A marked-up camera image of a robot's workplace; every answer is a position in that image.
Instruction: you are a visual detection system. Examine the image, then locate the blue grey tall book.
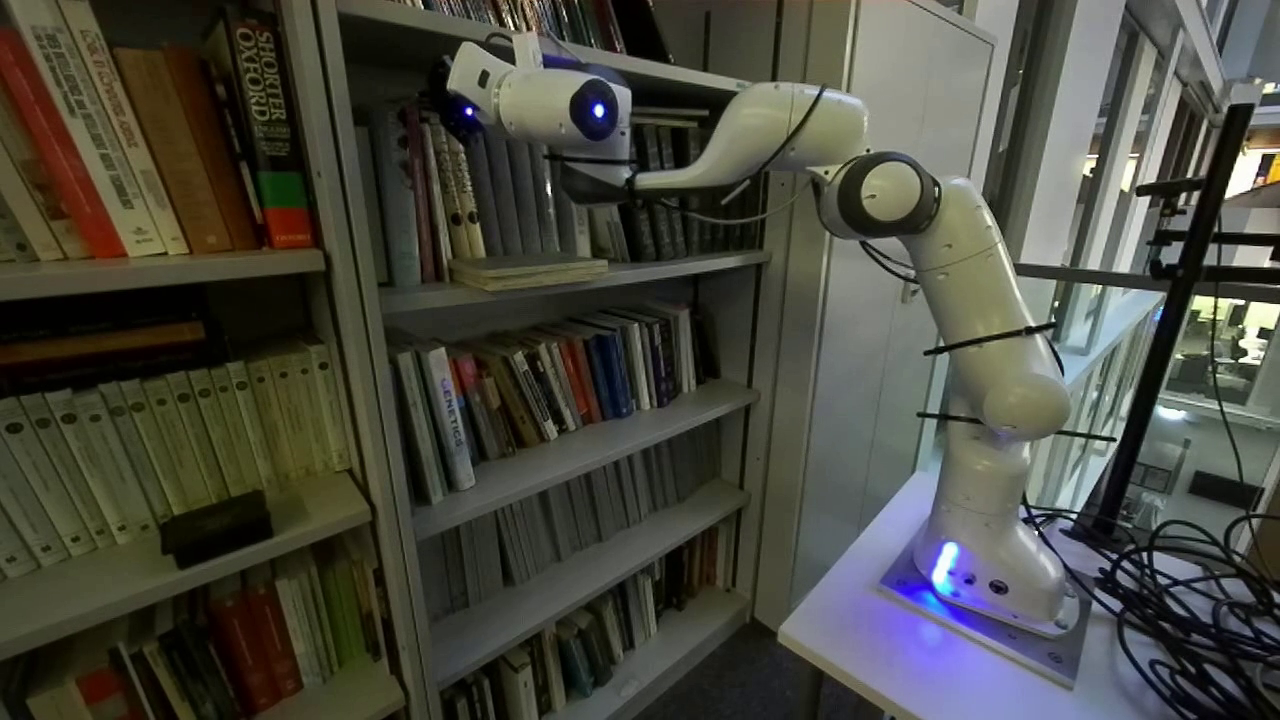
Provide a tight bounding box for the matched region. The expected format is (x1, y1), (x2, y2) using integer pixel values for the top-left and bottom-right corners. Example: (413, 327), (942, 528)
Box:
(367, 99), (429, 290)

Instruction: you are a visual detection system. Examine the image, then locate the grey cabinet end panel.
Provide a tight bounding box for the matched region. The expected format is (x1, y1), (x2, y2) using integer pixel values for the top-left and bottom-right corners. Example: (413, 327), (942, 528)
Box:
(751, 0), (1008, 631)

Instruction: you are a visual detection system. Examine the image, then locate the black cable bundle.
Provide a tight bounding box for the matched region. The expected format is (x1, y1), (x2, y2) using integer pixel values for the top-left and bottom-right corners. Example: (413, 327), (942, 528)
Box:
(1022, 510), (1280, 720)

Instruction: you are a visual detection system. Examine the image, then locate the black tripod stand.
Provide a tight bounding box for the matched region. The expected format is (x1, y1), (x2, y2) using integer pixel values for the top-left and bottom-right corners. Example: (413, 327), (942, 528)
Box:
(1071, 96), (1265, 545)

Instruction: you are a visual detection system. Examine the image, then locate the black leaning binder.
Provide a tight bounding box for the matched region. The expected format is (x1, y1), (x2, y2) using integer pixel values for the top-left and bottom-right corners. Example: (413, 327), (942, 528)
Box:
(604, 0), (672, 63)

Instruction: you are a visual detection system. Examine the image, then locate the cream patterned book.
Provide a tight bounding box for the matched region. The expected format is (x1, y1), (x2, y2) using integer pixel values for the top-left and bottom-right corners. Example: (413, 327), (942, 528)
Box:
(429, 124), (489, 259)

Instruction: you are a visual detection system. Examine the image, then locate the black book green red base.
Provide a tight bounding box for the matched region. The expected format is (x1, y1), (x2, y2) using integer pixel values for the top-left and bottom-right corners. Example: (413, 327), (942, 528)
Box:
(201, 6), (319, 254)

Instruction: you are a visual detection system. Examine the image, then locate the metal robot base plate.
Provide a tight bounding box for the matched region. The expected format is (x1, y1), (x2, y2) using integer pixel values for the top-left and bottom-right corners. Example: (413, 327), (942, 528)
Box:
(877, 528), (1095, 691)

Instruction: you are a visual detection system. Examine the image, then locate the teal glossy Machine Intelligence book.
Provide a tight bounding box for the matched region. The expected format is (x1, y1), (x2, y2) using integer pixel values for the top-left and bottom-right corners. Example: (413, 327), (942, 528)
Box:
(460, 137), (494, 254)

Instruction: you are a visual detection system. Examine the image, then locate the white tall book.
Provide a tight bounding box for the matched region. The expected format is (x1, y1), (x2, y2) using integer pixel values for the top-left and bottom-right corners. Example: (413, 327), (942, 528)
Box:
(417, 344), (480, 494)

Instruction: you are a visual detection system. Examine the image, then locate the pale thin booklet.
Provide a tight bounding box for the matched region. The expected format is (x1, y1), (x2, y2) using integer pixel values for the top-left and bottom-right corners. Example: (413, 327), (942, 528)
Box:
(448, 250), (614, 295)

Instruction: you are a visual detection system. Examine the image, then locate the grey metal bookshelf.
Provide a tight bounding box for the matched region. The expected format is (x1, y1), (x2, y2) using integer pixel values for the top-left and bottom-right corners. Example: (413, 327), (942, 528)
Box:
(310, 0), (793, 720)
(0, 0), (413, 720)

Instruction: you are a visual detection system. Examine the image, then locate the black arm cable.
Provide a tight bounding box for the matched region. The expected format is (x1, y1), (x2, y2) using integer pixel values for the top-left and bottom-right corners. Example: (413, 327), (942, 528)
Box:
(544, 83), (1115, 450)

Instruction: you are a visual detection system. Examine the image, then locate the red hardcover book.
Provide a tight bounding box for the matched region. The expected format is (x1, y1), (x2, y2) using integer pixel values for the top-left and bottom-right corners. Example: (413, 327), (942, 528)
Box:
(0, 18), (131, 263)

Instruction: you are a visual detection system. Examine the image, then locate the black flat box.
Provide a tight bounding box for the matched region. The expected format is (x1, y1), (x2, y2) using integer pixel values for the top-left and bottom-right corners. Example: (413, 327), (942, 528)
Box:
(154, 489), (278, 570)

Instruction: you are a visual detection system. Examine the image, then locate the white book dark lettering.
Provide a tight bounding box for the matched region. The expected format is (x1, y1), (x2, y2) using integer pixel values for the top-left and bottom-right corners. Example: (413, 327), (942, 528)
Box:
(31, 0), (190, 259)

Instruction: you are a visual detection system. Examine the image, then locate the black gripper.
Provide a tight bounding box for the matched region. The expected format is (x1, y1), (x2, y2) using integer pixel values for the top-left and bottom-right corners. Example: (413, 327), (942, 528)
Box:
(434, 88), (491, 142)

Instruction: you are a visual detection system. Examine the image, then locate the cream Machine Intelligence 2 book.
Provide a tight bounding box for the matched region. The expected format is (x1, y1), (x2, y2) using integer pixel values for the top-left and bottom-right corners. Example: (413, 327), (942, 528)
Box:
(552, 185), (594, 254)

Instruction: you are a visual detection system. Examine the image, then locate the brown hardcover book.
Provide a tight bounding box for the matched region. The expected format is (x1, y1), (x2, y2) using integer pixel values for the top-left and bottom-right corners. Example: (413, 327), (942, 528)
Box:
(110, 38), (264, 259)

